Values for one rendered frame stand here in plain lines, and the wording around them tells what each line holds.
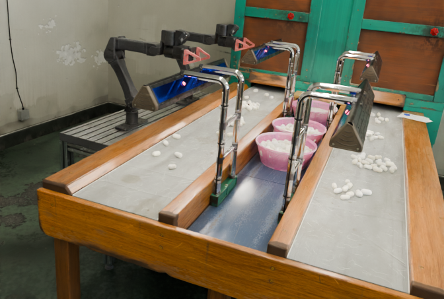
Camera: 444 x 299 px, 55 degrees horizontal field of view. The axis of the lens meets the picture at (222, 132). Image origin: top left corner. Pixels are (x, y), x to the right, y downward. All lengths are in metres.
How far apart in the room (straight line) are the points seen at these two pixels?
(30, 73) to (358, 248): 3.17
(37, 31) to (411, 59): 2.83
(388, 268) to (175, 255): 0.57
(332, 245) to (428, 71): 1.75
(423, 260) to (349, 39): 1.78
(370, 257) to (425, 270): 0.14
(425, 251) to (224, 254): 0.54
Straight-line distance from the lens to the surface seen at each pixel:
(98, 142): 2.04
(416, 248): 1.32
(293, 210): 1.35
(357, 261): 1.23
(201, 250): 1.23
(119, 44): 2.18
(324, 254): 1.22
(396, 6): 2.79
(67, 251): 1.60
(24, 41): 3.84
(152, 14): 4.26
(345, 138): 1.08
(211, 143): 1.87
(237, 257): 1.20
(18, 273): 2.39
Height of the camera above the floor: 1.40
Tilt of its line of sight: 19 degrees down
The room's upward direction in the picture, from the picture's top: 5 degrees clockwise
